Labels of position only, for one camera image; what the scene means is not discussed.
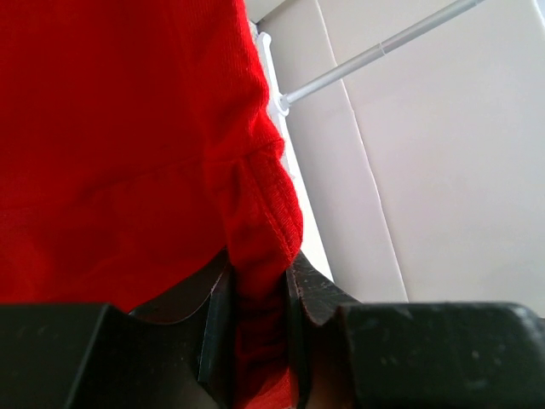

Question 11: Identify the red t shirt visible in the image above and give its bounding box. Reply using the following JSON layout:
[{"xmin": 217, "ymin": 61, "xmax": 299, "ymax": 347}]
[{"xmin": 1, "ymin": 1, "xmax": 303, "ymax": 408}]

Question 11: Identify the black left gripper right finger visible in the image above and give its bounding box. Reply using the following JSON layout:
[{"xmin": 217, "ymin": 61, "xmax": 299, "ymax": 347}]
[{"xmin": 285, "ymin": 255, "xmax": 544, "ymax": 408}]

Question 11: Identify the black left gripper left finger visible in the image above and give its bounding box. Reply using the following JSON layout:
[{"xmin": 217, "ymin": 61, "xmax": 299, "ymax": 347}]
[{"xmin": 1, "ymin": 251, "xmax": 233, "ymax": 408}]

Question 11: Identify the white clothes rack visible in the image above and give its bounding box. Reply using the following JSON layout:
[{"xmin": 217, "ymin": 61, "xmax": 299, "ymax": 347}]
[{"xmin": 254, "ymin": 0, "xmax": 489, "ymax": 118}]

